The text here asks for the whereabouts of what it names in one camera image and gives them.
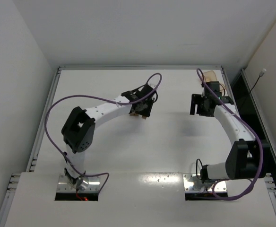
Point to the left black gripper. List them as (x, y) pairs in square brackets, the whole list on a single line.
[(141, 109)]

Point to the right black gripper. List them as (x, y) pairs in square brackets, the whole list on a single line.
[(195, 104)]

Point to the translucent orange plastic container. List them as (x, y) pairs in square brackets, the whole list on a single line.
[(210, 76)]

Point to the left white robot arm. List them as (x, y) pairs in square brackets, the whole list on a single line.
[(78, 130)]

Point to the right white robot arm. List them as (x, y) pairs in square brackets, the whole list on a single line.
[(243, 161)]

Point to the black cable white plug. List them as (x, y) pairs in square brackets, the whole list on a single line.
[(261, 74)]

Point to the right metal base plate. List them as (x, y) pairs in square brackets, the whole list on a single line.
[(193, 184)]

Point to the metal base plate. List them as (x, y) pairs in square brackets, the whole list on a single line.
[(193, 184), (82, 184)]

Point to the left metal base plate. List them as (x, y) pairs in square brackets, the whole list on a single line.
[(82, 184)]

